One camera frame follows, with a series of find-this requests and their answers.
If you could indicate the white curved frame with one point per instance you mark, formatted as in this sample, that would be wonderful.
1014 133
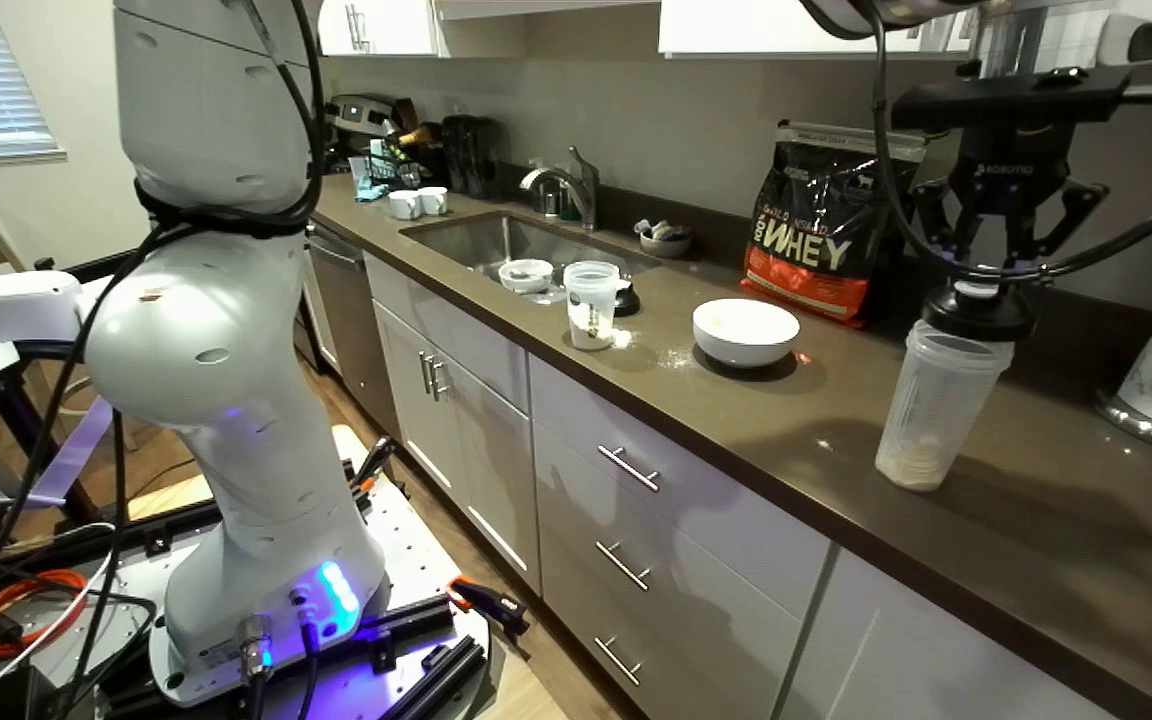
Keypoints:
19 303

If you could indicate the black red whey bag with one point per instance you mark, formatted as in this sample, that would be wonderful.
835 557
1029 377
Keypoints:
810 224

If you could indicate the teal bottle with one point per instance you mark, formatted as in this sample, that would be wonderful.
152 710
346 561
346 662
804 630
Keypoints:
371 178

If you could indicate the black shaker bottle lid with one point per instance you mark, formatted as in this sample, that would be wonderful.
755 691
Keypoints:
981 315

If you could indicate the white cup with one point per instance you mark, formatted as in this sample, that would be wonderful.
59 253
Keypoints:
432 202
401 204

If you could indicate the white bowl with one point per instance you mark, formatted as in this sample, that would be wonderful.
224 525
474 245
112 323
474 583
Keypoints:
747 330

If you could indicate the grey dishwasher front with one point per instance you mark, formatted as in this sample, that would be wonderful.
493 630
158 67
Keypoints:
350 323

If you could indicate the orange black clamp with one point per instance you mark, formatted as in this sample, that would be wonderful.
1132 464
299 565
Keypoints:
490 607
379 464

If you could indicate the black white sponge holder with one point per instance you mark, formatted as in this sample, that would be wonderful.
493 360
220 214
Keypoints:
663 239

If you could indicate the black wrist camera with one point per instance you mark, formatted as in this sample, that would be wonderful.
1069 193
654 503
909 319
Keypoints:
1002 102

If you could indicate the empty clear shaker bottle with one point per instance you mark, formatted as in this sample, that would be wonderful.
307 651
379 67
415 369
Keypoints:
937 414

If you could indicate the chrome faucet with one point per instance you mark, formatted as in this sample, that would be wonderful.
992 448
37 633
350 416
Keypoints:
563 181

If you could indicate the white upper cabinet door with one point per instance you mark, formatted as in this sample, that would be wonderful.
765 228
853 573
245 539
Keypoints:
750 24
379 24

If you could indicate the white perforated base plate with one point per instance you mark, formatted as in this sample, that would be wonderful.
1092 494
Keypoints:
401 532

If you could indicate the steel countertop appliance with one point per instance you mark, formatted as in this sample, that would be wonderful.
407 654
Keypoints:
371 123

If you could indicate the black coffee machine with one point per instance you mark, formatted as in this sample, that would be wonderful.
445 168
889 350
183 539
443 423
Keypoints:
471 154

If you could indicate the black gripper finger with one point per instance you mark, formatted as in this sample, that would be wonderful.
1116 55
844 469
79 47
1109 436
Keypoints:
957 242
1083 224

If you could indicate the black lid with white cap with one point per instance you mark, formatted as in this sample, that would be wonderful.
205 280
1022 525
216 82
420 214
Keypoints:
624 303

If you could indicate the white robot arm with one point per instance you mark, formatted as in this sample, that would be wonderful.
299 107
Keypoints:
240 372

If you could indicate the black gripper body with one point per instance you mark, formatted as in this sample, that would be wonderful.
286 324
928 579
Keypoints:
1022 202

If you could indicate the white round container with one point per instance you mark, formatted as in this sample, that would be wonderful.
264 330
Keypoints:
527 276

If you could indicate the steel kitchen sink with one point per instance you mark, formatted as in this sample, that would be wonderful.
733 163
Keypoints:
482 242

